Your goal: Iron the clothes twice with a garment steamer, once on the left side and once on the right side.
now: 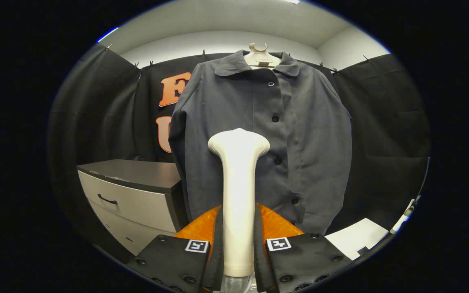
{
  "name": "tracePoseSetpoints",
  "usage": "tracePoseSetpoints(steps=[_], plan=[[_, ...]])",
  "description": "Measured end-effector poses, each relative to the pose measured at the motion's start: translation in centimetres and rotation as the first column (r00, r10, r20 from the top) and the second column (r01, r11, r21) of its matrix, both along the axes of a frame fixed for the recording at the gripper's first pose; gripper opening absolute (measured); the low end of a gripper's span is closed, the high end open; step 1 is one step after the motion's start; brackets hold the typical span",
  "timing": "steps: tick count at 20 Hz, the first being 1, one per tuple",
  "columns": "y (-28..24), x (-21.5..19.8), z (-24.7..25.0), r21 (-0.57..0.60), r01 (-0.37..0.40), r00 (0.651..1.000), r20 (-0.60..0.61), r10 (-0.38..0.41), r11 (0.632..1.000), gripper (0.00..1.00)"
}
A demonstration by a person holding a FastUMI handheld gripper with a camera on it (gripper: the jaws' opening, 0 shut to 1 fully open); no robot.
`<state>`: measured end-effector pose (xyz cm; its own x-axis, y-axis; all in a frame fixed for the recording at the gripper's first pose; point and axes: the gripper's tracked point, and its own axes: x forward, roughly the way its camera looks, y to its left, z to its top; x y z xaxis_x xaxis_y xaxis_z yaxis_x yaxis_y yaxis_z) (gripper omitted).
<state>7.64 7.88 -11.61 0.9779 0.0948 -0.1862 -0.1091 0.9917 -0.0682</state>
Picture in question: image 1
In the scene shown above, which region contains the cream garment steamer head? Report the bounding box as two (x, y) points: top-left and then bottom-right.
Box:
(208, 128), (270, 278)

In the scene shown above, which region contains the white table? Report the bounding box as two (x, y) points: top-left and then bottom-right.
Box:
(325, 218), (390, 261)

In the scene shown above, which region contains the grey drawer cabinet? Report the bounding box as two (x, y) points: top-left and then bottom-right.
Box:
(77, 159), (188, 256)

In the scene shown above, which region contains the white side shelf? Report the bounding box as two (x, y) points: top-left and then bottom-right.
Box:
(390, 197), (421, 235)

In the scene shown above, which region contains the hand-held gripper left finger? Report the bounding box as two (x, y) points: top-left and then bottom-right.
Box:
(125, 205), (224, 293)

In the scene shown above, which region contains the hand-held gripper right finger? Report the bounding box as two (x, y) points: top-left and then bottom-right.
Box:
(253, 203), (353, 293)

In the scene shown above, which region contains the dark grey button shirt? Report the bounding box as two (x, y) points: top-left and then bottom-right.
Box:
(169, 50), (353, 236)

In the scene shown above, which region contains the white steamer hose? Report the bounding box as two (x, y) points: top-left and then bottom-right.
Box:
(221, 273), (256, 293)

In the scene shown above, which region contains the cream clothes hanger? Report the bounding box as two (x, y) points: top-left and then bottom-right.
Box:
(243, 42), (282, 69)

